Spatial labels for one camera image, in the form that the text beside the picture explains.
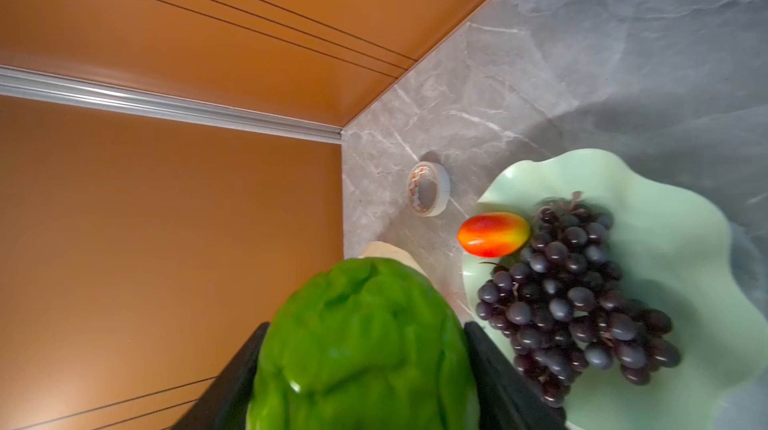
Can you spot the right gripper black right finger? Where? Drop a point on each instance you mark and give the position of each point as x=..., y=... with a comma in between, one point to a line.
x=506, y=401

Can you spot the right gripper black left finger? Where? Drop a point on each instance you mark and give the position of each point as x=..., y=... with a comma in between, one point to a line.
x=225, y=403

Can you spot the dark purple grape bunch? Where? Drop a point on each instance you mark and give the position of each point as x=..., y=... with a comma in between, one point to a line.
x=557, y=299

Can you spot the green kiwi half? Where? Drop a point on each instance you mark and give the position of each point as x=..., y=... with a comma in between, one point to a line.
x=368, y=344

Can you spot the red apple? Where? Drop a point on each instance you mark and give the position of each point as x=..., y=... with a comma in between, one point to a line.
x=493, y=235

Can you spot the cream plastic bag orange print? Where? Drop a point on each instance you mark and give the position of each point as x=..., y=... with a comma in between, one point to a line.
x=378, y=249

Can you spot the green leaf-shaped plate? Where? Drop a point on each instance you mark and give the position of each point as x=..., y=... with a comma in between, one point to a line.
x=675, y=249

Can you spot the clear tape roll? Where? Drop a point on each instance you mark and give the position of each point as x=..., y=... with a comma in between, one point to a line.
x=428, y=189

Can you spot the left aluminium corner post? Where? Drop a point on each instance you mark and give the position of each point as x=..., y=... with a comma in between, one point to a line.
x=42, y=87

